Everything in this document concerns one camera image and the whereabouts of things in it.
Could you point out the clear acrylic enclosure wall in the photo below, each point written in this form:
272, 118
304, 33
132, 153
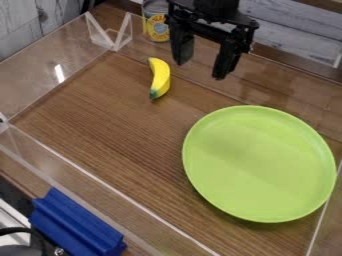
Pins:
150, 235

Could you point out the blue plastic block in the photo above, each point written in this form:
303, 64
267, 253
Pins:
74, 228

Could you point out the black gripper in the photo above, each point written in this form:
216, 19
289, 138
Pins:
213, 19

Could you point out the clear acrylic corner bracket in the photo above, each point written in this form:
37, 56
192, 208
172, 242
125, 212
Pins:
109, 38

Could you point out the yellow toy banana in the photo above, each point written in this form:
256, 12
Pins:
162, 78

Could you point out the green round plate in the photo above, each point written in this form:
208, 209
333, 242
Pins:
260, 164

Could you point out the yellow pineapple can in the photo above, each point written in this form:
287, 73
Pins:
154, 10

